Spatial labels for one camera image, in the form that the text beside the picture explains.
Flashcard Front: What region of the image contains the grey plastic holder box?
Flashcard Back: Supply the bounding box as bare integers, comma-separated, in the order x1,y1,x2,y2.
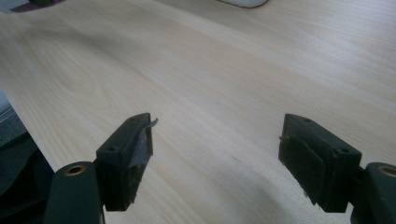
217,0,270,9

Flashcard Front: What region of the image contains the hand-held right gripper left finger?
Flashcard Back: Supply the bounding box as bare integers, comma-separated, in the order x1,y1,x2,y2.
93,112,159,213

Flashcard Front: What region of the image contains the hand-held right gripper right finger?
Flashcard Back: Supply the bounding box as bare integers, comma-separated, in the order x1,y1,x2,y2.
277,113,363,215

